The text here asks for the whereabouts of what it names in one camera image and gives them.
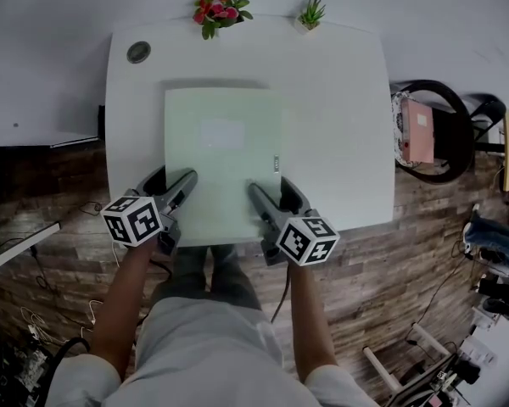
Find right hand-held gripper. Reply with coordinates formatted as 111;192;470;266
246;176;341;268

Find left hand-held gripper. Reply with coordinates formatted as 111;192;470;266
99;164;199;257

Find pale green board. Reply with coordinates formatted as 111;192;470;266
164;86;284;248

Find person's right forearm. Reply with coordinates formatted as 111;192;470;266
287;259;339;384

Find person's left forearm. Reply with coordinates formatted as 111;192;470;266
88;236;159;382

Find person's grey trousers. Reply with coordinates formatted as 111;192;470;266
151;243;263;312

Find white table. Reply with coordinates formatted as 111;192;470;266
104;12;397;236

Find white patterned seat cushion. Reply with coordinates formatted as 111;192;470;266
390;91;426;170

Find pink file box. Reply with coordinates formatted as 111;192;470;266
400;98;435;165

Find black desk with white legs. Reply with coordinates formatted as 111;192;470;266
0;204;63;270

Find person's white shirt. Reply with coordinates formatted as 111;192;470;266
45;296;379;407

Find red flower potted plant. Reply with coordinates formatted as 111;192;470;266
192;0;255;42

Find black round chair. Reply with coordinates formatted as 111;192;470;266
390;79;477;186

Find small green potted plant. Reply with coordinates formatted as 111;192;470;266
294;0;327;36

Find black folding chair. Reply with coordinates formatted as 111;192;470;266
469;97;508;154

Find left hand-held gripper cable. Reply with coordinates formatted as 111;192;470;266
148;257;174;280

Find hand-held gripper cable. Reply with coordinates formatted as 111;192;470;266
270;264;293;325
148;257;174;280

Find right hand-held gripper cable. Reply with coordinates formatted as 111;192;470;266
270;264;293;325

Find grey round cable grommet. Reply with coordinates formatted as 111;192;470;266
126;40;153;65

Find light wooden stool frame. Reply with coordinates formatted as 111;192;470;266
361;321;453;393

